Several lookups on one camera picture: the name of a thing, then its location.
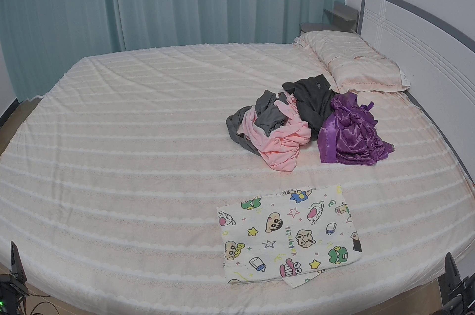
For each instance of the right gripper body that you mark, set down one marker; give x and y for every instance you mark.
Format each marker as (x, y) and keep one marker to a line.
(458, 294)

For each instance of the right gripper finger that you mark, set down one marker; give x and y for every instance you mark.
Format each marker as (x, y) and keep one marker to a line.
(452, 274)

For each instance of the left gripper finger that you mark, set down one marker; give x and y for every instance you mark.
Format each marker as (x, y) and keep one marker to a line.
(16, 265)

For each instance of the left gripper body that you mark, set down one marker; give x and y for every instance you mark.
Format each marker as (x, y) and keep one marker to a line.
(15, 287)

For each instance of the white printed pyjama top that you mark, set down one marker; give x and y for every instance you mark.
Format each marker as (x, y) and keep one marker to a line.
(289, 239)

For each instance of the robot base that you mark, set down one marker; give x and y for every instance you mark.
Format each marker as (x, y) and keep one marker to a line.
(7, 306)

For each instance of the bed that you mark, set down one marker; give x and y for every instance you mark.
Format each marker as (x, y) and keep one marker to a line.
(130, 157)

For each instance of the purple garment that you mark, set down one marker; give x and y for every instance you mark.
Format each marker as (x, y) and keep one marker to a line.
(352, 139)

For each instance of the pink garment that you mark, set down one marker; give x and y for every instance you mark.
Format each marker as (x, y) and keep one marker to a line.
(282, 153)

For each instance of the dark grey garment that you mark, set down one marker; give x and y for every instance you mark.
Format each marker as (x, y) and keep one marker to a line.
(311, 94)

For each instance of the grey bedside table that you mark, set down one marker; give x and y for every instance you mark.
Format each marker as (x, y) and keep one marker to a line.
(339, 10)

